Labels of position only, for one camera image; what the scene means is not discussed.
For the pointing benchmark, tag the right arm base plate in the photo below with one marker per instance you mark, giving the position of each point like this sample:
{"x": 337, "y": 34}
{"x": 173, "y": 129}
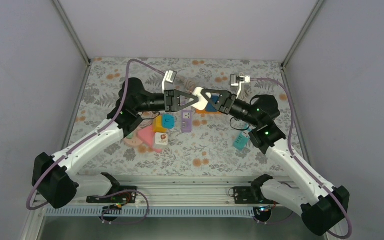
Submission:
{"x": 248, "y": 195}

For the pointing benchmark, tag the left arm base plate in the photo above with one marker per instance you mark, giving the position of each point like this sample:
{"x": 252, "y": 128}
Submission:
{"x": 123, "y": 195}

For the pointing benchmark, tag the teal power strip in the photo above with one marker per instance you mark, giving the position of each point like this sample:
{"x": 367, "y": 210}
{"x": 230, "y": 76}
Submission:
{"x": 241, "y": 140}

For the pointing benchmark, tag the orange power strip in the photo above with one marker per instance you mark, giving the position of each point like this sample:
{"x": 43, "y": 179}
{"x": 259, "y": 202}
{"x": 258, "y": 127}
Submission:
{"x": 204, "y": 112}

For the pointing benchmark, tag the purple power strip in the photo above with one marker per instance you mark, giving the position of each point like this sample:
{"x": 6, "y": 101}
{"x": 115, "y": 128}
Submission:
{"x": 186, "y": 121}

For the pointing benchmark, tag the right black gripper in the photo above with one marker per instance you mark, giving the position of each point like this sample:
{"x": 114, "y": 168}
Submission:
{"x": 229, "y": 99}

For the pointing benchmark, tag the white square plug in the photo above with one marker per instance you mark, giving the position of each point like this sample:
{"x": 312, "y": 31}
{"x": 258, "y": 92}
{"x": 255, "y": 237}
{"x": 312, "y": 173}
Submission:
{"x": 202, "y": 101}

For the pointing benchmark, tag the yellow cube socket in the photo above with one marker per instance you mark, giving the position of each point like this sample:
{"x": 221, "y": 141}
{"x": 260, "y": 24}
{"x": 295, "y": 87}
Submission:
{"x": 157, "y": 125}

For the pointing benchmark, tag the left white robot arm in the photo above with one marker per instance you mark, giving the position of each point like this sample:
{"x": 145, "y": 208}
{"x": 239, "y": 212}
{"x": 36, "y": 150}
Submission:
{"x": 54, "y": 176}

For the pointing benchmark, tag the white plug adapter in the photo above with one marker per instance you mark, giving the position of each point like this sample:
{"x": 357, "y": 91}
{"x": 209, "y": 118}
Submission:
{"x": 160, "y": 140}

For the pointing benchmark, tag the dark blue cube socket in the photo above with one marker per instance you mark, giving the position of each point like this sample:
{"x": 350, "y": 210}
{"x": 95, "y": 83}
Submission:
{"x": 215, "y": 99}

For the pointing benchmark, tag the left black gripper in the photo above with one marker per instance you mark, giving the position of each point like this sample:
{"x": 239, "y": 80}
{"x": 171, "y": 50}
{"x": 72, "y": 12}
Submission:
{"x": 172, "y": 104}

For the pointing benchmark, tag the pink triangular power strip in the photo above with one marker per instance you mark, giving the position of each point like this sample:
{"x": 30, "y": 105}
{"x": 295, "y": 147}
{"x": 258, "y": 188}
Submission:
{"x": 146, "y": 135}

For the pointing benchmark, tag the small green plug adapter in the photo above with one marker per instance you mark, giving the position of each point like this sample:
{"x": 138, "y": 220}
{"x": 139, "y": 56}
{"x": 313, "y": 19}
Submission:
{"x": 129, "y": 136}

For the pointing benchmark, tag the aluminium rail frame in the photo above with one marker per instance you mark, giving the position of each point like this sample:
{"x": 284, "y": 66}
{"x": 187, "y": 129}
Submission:
{"x": 160, "y": 191}

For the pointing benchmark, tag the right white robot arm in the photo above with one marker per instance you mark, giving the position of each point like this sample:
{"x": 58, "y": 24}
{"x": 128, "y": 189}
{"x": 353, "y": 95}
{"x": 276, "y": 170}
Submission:
{"x": 320, "y": 204}

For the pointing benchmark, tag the cyan cube socket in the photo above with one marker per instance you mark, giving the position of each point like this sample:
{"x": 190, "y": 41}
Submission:
{"x": 168, "y": 121}

